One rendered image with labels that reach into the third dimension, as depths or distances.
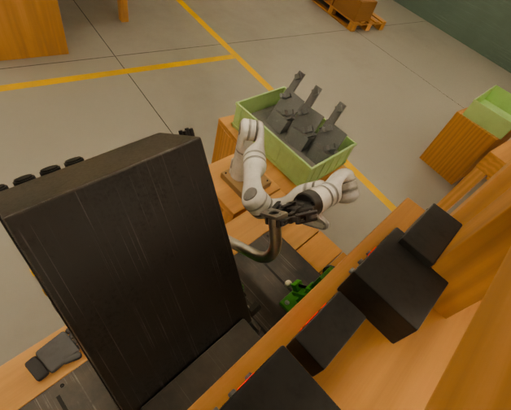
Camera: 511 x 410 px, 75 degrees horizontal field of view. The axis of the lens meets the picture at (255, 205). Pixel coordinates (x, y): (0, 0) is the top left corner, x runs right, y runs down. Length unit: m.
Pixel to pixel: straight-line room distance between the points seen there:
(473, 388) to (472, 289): 0.45
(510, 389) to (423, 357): 0.48
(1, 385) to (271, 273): 0.91
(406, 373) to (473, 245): 0.24
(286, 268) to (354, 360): 0.83
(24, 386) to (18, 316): 1.13
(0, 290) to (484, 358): 2.38
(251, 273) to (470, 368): 1.14
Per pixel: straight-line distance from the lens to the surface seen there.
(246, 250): 0.92
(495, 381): 0.23
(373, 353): 0.64
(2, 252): 2.59
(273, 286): 1.35
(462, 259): 0.66
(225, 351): 0.87
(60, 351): 1.23
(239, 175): 1.61
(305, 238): 1.54
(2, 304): 2.42
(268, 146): 1.90
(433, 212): 0.76
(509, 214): 0.59
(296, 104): 2.08
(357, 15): 6.37
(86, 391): 1.21
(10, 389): 1.27
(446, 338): 0.74
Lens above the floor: 2.07
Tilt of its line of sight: 49 degrees down
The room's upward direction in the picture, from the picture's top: 20 degrees clockwise
